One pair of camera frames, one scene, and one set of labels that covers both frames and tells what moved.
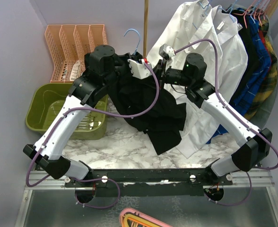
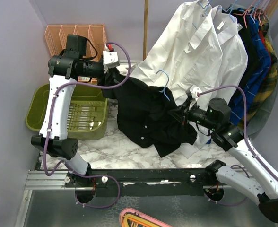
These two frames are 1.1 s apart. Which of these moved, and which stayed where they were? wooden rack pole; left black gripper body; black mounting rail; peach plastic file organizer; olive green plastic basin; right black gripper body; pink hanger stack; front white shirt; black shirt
Moved: black shirt; left black gripper body; right black gripper body
Stayed: peach plastic file organizer; pink hanger stack; olive green plastic basin; black mounting rail; front white shirt; wooden rack pole
